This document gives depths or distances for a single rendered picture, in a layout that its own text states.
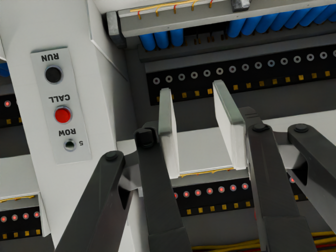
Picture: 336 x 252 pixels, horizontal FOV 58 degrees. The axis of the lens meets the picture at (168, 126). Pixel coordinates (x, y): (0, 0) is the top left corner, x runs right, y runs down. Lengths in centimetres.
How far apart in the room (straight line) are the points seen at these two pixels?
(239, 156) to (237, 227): 45
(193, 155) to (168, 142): 18
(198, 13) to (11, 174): 28
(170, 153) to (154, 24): 23
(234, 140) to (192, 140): 18
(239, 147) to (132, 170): 6
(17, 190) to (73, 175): 7
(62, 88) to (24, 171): 11
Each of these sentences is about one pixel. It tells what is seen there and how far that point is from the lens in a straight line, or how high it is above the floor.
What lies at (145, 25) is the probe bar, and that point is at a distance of 37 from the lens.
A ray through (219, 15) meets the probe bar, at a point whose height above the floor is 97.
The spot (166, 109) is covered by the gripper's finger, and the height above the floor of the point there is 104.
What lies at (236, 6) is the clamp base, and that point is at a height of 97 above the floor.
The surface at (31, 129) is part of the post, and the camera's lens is 36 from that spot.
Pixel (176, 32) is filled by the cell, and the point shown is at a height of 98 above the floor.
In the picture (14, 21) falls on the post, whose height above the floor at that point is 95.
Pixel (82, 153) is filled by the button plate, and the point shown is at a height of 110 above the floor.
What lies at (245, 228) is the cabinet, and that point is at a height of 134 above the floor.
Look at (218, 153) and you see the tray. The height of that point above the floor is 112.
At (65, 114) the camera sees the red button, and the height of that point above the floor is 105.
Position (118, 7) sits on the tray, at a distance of 37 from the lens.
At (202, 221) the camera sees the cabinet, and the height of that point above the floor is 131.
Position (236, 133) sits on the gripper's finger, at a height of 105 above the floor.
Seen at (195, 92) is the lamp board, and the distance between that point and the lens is 49.
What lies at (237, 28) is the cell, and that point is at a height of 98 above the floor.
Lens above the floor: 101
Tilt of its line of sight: 12 degrees up
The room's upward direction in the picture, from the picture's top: 171 degrees clockwise
